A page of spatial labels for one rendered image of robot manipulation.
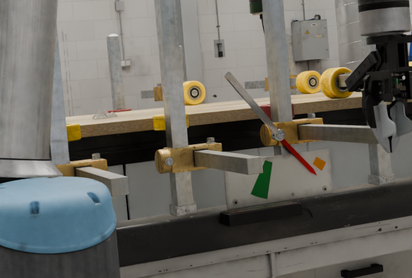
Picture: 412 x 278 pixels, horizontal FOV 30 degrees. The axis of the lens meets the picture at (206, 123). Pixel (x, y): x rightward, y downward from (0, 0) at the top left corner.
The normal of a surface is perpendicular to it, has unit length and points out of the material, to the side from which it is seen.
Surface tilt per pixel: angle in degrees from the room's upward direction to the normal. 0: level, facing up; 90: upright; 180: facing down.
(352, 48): 90
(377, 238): 90
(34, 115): 92
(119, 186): 90
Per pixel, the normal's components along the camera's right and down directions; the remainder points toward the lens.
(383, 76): -0.92, 0.10
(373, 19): -0.62, 0.08
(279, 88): 0.39, 0.01
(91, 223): 0.76, -0.11
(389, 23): -0.11, 0.06
